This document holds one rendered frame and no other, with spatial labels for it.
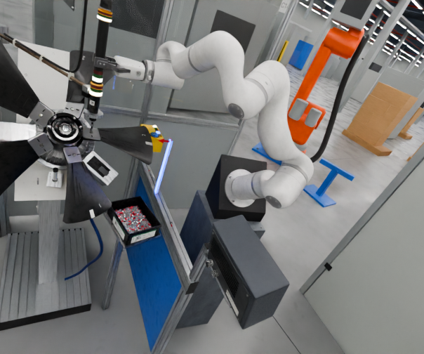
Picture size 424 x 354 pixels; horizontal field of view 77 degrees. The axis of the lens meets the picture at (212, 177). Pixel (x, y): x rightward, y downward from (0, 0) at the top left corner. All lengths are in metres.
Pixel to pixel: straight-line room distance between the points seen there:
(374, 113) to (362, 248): 6.71
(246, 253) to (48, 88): 1.13
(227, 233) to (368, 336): 1.78
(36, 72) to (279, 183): 1.15
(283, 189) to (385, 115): 7.71
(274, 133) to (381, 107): 7.82
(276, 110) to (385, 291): 1.67
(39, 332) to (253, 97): 1.70
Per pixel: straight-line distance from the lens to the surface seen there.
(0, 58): 1.22
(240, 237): 0.82
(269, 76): 0.82
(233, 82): 0.77
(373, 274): 2.28
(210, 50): 0.84
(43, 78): 1.48
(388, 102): 8.60
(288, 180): 0.99
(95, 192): 1.21
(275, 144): 0.89
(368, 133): 8.68
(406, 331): 2.30
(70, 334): 1.95
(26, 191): 1.40
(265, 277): 0.77
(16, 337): 1.98
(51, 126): 1.14
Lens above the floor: 1.76
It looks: 31 degrees down
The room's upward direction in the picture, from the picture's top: 23 degrees clockwise
